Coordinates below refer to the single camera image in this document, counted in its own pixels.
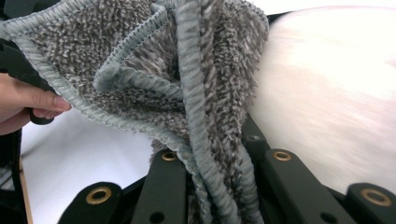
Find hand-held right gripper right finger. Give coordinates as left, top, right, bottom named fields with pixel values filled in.
left=242, top=115, right=358, bottom=224

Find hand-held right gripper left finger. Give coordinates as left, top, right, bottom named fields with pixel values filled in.
left=130, top=148, right=188, bottom=224

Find panda plush toy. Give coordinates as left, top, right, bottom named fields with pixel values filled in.
left=248, top=6, right=396, bottom=195

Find grey fabric pouch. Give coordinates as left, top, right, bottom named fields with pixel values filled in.
left=0, top=0, right=271, bottom=224

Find white table mat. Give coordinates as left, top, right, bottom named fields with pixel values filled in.
left=20, top=0, right=396, bottom=224

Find wooden table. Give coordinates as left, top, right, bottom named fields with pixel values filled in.
left=18, top=155, right=34, bottom=224

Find left hand-held gripper black cable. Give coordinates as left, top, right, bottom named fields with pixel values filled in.
left=10, top=129, right=24, bottom=218

